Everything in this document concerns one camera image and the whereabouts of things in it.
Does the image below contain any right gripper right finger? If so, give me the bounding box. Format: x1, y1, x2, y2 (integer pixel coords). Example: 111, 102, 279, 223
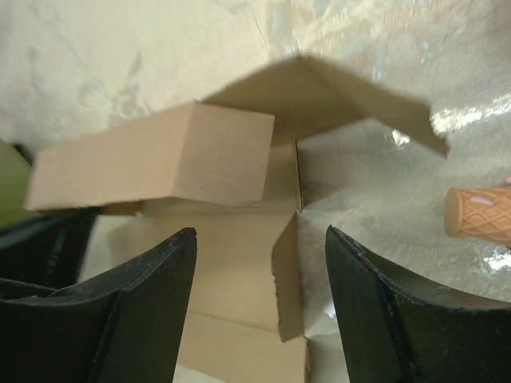
325, 226, 510, 382

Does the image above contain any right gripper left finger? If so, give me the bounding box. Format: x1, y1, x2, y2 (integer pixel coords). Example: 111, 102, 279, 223
1, 227, 197, 382

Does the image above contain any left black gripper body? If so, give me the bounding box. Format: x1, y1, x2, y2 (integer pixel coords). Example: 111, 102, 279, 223
1, 207, 99, 298

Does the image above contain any brown cardboard box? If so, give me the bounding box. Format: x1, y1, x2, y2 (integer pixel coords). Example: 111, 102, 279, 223
26, 55, 450, 382

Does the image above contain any olive green plastic bin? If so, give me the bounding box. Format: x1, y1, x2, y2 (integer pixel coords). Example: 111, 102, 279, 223
0, 140, 34, 226

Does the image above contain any small ice cream toy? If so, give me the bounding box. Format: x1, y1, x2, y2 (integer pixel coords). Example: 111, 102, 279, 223
444, 184, 510, 248

